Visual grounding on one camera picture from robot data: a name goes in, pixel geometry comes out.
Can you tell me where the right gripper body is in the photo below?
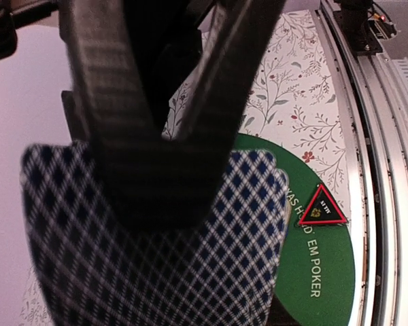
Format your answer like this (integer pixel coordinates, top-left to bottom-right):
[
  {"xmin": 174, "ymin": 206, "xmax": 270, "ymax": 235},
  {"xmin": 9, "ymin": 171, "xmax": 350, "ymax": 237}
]
[{"xmin": 0, "ymin": 0, "xmax": 225, "ymax": 65}]

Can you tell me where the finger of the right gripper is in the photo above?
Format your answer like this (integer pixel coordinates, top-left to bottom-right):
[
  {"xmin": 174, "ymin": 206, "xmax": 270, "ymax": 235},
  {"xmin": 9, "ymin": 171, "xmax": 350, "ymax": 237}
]
[
  {"xmin": 163, "ymin": 1, "xmax": 285, "ymax": 217},
  {"xmin": 57, "ymin": 0, "xmax": 205, "ymax": 225}
]

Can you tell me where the blue-backed card deck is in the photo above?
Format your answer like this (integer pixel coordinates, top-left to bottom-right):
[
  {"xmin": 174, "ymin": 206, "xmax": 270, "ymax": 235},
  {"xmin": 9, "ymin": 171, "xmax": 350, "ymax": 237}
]
[{"xmin": 20, "ymin": 143, "xmax": 288, "ymax": 325}]

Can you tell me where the black red triangle token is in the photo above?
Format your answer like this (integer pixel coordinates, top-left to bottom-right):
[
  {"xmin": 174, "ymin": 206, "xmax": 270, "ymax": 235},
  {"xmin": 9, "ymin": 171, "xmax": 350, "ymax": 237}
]
[{"xmin": 299, "ymin": 183, "xmax": 347, "ymax": 226}]

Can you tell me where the round green poker mat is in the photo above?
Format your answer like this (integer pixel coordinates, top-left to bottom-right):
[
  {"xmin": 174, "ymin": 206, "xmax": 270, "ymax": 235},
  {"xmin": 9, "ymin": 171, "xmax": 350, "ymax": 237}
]
[{"xmin": 235, "ymin": 134, "xmax": 355, "ymax": 325}]

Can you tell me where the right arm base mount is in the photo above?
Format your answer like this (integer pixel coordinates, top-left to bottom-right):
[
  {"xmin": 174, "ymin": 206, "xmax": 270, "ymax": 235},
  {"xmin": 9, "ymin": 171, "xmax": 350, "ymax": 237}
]
[{"xmin": 333, "ymin": 0, "xmax": 398, "ymax": 57}]

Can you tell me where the front aluminium rail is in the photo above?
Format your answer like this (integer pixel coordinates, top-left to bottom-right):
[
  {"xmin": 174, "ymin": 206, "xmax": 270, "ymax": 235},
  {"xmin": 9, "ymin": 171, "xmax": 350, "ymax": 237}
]
[{"xmin": 313, "ymin": 1, "xmax": 408, "ymax": 325}]

